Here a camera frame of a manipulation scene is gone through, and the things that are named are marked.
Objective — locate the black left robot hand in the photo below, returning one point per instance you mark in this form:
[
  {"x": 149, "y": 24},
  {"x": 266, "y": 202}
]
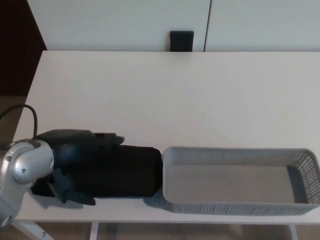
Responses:
[{"x": 72, "y": 147}]

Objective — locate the black fabric pencil case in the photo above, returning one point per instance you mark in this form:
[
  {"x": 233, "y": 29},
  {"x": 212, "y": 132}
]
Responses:
[{"x": 120, "y": 172}]

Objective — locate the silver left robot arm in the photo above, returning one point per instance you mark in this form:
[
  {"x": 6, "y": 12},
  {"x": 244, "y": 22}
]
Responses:
[{"x": 27, "y": 162}]

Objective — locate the dark brown wooden panel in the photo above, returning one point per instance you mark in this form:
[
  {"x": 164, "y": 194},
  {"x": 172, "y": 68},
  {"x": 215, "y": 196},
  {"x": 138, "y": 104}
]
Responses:
[{"x": 17, "y": 45}]

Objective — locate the white cabinet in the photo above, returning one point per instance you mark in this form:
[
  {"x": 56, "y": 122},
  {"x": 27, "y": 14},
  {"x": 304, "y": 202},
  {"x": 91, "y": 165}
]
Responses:
[{"x": 112, "y": 22}]

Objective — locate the black rectangular pad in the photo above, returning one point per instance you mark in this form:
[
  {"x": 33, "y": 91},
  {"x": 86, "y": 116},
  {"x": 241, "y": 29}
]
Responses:
[{"x": 181, "y": 41}]

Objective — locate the grey perforated plastic basket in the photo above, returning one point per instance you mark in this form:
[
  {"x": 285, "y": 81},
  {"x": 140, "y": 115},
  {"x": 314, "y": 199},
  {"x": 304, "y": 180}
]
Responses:
[{"x": 232, "y": 206}]

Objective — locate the white metal table leg frame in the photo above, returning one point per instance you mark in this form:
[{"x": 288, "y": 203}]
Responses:
[
  {"x": 32, "y": 230},
  {"x": 294, "y": 232}
]

